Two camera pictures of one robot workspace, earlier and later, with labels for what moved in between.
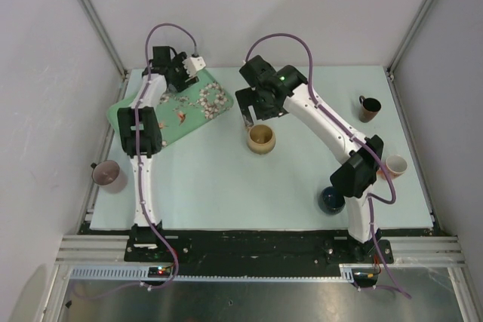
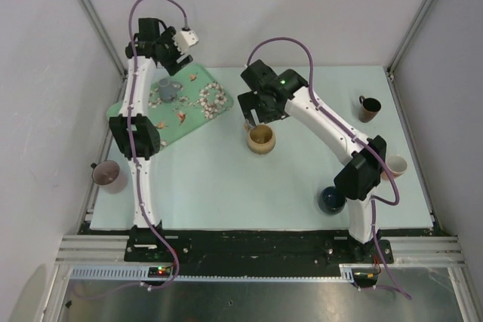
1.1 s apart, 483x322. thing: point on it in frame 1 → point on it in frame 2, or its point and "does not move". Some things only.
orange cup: (395, 166) does not move
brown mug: (369, 108) does not move
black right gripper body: (266, 111) does not move
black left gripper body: (179, 74) → (170, 53)
